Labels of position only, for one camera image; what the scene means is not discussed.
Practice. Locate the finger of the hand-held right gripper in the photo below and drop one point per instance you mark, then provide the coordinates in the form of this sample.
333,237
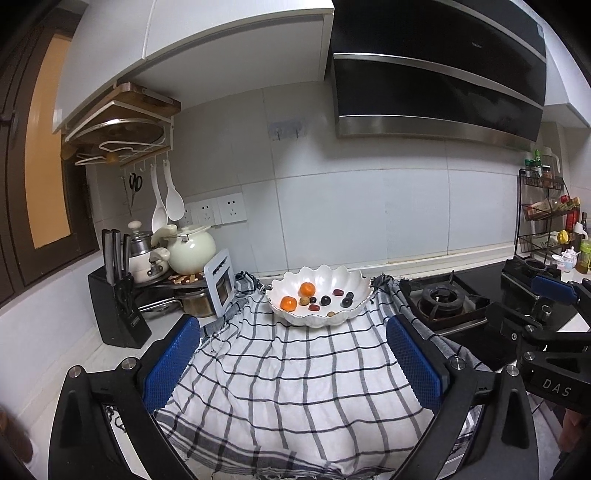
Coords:
512,323
551,288

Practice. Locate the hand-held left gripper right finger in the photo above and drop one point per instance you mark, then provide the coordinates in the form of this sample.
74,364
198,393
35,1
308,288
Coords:
415,364

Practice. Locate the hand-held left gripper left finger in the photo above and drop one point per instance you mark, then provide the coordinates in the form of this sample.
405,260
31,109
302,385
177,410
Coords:
171,364

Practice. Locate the orange mandarin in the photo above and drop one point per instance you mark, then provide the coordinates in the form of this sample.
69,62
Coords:
288,302
306,289

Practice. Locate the white scalloped bowl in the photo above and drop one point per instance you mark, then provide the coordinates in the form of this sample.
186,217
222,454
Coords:
291,279

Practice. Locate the white condiment jar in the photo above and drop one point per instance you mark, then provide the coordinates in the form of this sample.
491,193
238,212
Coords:
569,261

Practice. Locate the black gas stove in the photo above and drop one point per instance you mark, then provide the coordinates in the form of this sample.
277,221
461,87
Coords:
480,332

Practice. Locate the green bottle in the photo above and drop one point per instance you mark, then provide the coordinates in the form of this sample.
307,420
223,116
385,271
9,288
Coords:
585,258

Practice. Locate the steel pan with lid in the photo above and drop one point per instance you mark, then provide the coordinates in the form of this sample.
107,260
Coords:
159,305

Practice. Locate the steel stock pot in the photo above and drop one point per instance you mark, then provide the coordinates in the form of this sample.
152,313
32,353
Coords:
196,304

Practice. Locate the black knife block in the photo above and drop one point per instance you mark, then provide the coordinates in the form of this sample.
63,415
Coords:
115,318

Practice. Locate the wooden trivet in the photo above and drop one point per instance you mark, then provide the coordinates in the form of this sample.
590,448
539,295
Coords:
184,278

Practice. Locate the small white pot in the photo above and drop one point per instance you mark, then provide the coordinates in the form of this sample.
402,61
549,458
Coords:
147,267

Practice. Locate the black white checked cloth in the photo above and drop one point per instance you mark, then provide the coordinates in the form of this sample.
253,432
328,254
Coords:
286,369

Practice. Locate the group of seasoning bottles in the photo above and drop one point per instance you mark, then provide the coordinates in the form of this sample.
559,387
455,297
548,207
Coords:
542,173

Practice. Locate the set of steel knives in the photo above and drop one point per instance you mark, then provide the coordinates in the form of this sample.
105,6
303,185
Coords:
115,254

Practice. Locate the steel pot with lid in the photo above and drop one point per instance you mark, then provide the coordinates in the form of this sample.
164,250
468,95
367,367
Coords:
138,240

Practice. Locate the white rice paddle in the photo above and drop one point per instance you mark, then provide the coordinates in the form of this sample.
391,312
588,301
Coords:
174,205

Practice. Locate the black scissors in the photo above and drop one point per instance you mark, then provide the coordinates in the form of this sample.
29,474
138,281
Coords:
135,182

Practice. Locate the black range hood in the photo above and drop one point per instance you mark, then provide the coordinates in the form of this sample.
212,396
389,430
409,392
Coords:
438,69

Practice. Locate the wooden cutting board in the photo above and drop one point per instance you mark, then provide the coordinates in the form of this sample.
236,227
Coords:
147,97

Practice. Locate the white shelf frame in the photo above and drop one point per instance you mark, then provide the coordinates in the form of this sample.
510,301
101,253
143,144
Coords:
208,286

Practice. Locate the white wall outlet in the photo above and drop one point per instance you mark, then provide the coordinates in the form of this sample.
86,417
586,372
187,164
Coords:
205,213
231,209

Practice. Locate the white wall cabinet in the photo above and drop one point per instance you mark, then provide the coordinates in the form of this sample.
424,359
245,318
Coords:
184,41
568,74

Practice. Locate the brown window frame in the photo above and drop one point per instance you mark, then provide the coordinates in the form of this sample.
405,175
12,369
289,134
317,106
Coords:
14,184

